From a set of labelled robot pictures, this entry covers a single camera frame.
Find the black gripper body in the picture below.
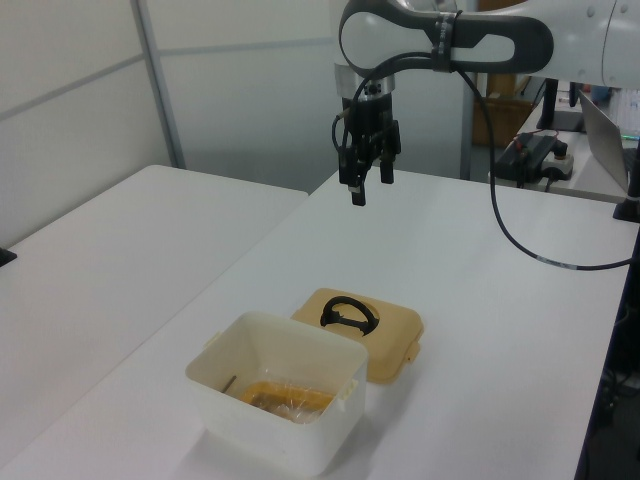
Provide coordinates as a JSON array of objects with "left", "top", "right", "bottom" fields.
[{"left": 341, "top": 93, "right": 397, "bottom": 147}]

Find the tan lid with black handle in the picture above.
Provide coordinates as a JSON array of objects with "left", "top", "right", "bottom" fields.
[{"left": 291, "top": 287, "right": 427, "bottom": 387}]

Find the white plastic tool case box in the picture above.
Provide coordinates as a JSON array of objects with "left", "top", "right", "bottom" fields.
[{"left": 185, "top": 310, "right": 369, "bottom": 477}]

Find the cardboard box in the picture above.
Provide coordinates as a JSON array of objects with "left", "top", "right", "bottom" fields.
[{"left": 472, "top": 72, "right": 535, "bottom": 149}]

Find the black power unit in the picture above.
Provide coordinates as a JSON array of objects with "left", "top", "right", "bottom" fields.
[{"left": 494, "top": 131, "right": 569, "bottom": 185}]

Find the black monitor stand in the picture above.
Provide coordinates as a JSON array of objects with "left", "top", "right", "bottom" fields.
[{"left": 535, "top": 78, "right": 587, "bottom": 134}]

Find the grey emergency stop button box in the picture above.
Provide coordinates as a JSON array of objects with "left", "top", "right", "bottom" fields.
[{"left": 542, "top": 141, "right": 577, "bottom": 182}]

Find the silver laptop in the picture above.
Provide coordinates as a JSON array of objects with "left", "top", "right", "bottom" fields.
[{"left": 577, "top": 88, "right": 640, "bottom": 190}]

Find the orange tray in plastic wrap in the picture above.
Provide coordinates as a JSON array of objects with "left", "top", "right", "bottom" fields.
[{"left": 239, "top": 380, "right": 335, "bottom": 427}]

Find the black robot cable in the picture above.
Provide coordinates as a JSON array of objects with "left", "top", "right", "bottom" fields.
[{"left": 349, "top": 52, "right": 634, "bottom": 271}]

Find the grey partition post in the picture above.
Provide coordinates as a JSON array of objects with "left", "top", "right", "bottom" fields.
[{"left": 133, "top": 0, "right": 187, "bottom": 169}]

